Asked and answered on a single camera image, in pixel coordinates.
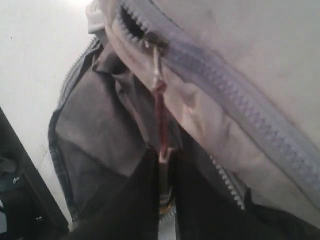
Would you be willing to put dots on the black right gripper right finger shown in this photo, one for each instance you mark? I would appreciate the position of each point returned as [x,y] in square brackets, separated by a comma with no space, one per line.
[205,214]

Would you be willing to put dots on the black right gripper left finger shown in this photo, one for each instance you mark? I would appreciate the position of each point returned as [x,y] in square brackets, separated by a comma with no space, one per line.
[134,212]

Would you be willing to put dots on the white and grey backpack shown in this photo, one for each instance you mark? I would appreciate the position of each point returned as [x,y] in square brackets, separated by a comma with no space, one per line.
[233,84]

